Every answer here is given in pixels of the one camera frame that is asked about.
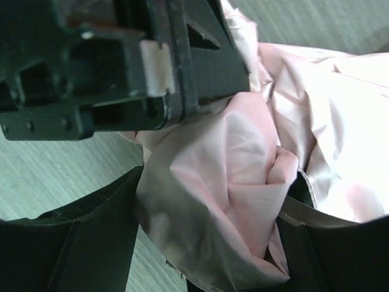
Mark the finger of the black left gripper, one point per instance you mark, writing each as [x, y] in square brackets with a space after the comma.
[219, 69]

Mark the pink folding umbrella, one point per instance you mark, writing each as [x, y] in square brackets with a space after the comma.
[211, 189]

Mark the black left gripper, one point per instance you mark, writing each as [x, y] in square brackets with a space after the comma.
[72, 68]

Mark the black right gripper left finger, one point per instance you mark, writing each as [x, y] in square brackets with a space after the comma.
[86, 245]

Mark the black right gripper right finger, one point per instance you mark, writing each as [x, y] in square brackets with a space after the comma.
[325, 253]

